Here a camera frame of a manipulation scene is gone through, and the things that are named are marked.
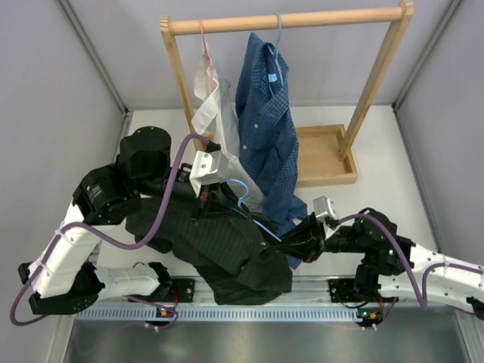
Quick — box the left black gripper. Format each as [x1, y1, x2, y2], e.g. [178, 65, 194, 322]
[136, 167, 249, 225]

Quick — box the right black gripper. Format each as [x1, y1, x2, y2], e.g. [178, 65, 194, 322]
[266, 212, 370, 264]

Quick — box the light blue hanger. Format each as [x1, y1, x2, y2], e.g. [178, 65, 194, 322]
[224, 178, 282, 244]

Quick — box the black striped shirt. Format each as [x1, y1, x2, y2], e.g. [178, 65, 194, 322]
[147, 181, 293, 306]

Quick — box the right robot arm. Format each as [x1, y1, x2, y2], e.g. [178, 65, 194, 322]
[259, 208, 483, 319]

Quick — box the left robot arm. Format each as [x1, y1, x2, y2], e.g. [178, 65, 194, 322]
[18, 126, 222, 320]

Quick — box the white shirt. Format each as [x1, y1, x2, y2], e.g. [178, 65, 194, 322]
[191, 56, 265, 212]

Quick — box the blue checked shirt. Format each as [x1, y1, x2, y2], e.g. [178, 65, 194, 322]
[234, 32, 309, 270]

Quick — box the blue hanger with shirt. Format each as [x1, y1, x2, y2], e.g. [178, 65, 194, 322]
[268, 13, 284, 95]

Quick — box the wooden clothes rack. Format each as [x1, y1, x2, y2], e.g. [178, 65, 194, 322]
[160, 1, 414, 188]

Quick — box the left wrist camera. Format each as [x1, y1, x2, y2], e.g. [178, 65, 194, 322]
[189, 141, 231, 197]

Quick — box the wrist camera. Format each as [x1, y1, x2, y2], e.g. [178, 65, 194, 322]
[313, 196, 339, 234]
[189, 141, 231, 197]

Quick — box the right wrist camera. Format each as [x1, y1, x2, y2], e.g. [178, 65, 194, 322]
[313, 196, 339, 234]

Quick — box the aluminium mounting rail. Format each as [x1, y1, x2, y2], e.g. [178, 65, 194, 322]
[86, 275, 470, 306]

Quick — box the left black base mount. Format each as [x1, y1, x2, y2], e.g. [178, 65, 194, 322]
[162, 278, 195, 303]

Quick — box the slotted grey cable duct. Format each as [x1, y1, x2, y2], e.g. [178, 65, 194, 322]
[76, 304, 376, 323]

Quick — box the pink wire hanger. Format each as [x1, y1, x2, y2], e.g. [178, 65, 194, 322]
[198, 18, 218, 92]

